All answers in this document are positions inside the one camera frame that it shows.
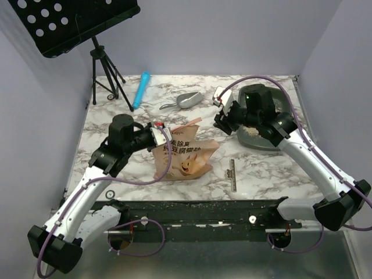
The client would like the beige litter pile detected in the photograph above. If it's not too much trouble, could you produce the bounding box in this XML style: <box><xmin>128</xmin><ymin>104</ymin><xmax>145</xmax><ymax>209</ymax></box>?
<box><xmin>242</xmin><ymin>127</ymin><xmax>259</xmax><ymax>137</ymax></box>

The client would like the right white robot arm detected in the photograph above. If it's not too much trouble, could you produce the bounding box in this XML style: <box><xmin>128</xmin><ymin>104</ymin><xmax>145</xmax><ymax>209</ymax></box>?
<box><xmin>212</xmin><ymin>84</ymin><xmax>371</xmax><ymax>231</ymax></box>

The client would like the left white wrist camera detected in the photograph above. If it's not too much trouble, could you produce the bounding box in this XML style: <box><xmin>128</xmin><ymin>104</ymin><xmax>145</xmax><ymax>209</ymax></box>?
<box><xmin>150</xmin><ymin>123</ymin><xmax>172</xmax><ymax>147</ymax></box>

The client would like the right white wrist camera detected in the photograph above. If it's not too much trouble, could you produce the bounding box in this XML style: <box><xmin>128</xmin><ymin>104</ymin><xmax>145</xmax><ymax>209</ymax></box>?
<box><xmin>212</xmin><ymin>86</ymin><xmax>234</xmax><ymax>109</ymax></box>

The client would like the dark green litter tray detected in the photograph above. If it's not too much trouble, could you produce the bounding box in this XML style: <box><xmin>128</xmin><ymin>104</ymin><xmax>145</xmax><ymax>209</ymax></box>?
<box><xmin>237</xmin><ymin>86</ymin><xmax>292</xmax><ymax>151</ymax></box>

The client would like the silver metal litter scoop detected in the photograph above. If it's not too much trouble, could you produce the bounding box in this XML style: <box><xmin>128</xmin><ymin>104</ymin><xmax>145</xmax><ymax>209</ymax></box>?
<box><xmin>159</xmin><ymin>92</ymin><xmax>204</xmax><ymax>110</ymax></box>

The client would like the blue cylindrical handle tool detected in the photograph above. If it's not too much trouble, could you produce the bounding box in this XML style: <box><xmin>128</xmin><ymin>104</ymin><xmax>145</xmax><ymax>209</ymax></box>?
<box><xmin>133</xmin><ymin>71</ymin><xmax>151</xmax><ymax>109</ymax></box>

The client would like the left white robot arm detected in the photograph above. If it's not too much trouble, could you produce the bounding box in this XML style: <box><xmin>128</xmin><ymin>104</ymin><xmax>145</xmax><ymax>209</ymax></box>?
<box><xmin>27</xmin><ymin>114</ymin><xmax>157</xmax><ymax>274</ymax></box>

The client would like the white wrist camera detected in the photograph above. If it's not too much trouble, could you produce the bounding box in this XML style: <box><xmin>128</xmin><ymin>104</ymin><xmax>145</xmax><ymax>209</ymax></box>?
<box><xmin>150</xmin><ymin>123</ymin><xmax>172</xmax><ymax>147</ymax></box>
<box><xmin>212</xmin><ymin>86</ymin><xmax>234</xmax><ymax>109</ymax></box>

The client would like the aluminium extrusion rail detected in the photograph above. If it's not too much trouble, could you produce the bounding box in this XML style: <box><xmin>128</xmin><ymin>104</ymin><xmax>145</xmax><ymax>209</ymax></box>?
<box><xmin>265</xmin><ymin>224</ymin><xmax>321</xmax><ymax>233</ymax></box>

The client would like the black perforated music stand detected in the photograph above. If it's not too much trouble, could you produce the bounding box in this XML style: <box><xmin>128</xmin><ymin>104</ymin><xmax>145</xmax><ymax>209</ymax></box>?
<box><xmin>1</xmin><ymin>1</ymin><xmax>141</xmax><ymax>99</ymax></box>

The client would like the orange cat litter bag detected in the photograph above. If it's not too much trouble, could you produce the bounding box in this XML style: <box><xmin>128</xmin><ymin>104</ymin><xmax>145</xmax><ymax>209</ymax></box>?
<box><xmin>152</xmin><ymin>117</ymin><xmax>219</xmax><ymax>181</ymax></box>

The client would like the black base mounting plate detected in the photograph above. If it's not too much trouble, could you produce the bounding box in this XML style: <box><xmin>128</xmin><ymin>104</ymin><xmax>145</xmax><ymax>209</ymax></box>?
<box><xmin>89</xmin><ymin>198</ymin><xmax>302</xmax><ymax>243</ymax></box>

